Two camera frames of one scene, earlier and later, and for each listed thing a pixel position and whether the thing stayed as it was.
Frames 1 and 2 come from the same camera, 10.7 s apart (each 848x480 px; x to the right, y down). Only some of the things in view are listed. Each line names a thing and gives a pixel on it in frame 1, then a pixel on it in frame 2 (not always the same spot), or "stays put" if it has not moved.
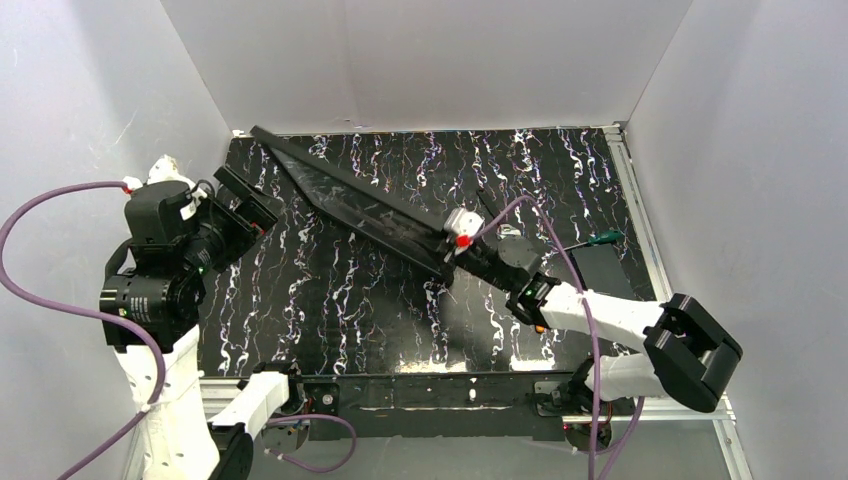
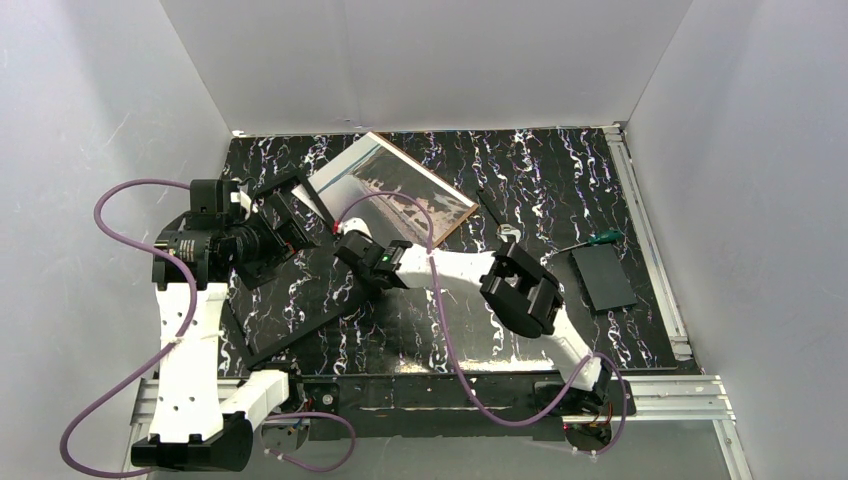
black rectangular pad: [602, 271] stays put
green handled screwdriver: [601, 238] stays put
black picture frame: [364, 210] → [314, 285]
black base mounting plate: [448, 406] stays put
